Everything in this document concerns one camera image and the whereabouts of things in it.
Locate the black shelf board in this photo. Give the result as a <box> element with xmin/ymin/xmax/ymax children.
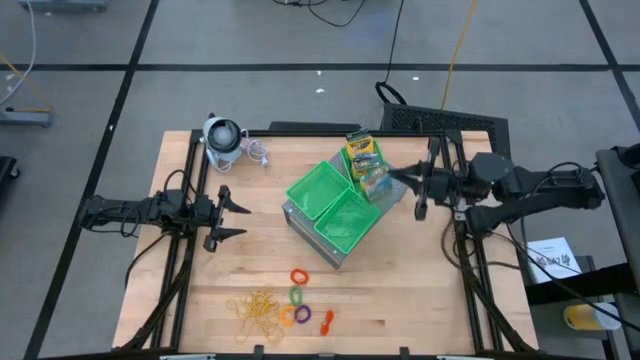
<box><xmin>522</xmin><ymin>262</ymin><xmax>640</xmax><ymax>306</ymax></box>

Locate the white paper sheet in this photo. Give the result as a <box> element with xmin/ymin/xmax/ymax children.
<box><xmin>524</xmin><ymin>236</ymin><xmax>584</xmax><ymax>285</ymax></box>

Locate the yellow and white cylinder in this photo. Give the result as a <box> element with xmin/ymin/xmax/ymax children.
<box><xmin>562</xmin><ymin>301</ymin><xmax>623</xmax><ymax>332</ymax></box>

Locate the thick yellow hanging cable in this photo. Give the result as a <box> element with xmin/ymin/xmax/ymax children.
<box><xmin>439</xmin><ymin>0</ymin><xmax>480</xmax><ymax>111</ymax></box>

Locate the black bar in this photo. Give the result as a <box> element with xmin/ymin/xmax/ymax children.
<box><xmin>269</xmin><ymin>121</ymin><xmax>362</xmax><ymax>133</ymax></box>

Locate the black floor cable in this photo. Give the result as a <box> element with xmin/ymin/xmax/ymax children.
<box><xmin>374</xmin><ymin>0</ymin><xmax>406</xmax><ymax>106</ymax></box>

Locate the yellow rubber bands pile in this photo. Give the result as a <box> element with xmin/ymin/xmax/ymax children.
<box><xmin>225</xmin><ymin>287</ymin><xmax>286</xmax><ymax>345</ymax></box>

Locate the black perforated computer case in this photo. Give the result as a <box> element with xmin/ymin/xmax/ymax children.
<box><xmin>379</xmin><ymin>102</ymin><xmax>512</xmax><ymax>174</ymax></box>

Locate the white floor cable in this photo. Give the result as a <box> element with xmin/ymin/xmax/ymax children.
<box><xmin>0</xmin><ymin>0</ymin><xmax>39</xmax><ymax>106</ymax></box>

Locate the white cylindrical desk lamp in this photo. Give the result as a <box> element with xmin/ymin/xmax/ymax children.
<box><xmin>201</xmin><ymin>113</ymin><xmax>245</xmax><ymax>174</ymax></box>

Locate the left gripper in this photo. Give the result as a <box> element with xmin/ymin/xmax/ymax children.
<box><xmin>192</xmin><ymin>184</ymin><xmax>252</xmax><ymax>253</ymax></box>

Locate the white coiled cable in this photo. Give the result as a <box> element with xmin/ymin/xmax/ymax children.
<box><xmin>240</xmin><ymin>128</ymin><xmax>271</xmax><ymax>169</ymax></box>

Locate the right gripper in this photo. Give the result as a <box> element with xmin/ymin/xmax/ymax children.
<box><xmin>388</xmin><ymin>137</ymin><xmax>456</xmax><ymax>221</ymax></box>

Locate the grey perforated metal shelf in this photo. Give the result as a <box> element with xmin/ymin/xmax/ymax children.
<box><xmin>281</xmin><ymin>149</ymin><xmax>414</xmax><ymax>271</ymax></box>

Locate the yellow coil keychain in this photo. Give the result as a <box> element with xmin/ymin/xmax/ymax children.
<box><xmin>278</xmin><ymin>304</ymin><xmax>298</xmax><ymax>329</ymax></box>

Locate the grey stand foot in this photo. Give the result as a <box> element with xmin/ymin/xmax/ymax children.
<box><xmin>17</xmin><ymin>0</ymin><xmax>109</xmax><ymax>14</ymax></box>
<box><xmin>0</xmin><ymin>107</ymin><xmax>54</xmax><ymax>129</ymax></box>

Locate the black aluminium table frame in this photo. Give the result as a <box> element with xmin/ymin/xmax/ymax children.
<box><xmin>112</xmin><ymin>128</ymin><xmax>541</xmax><ymax>360</ymax></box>

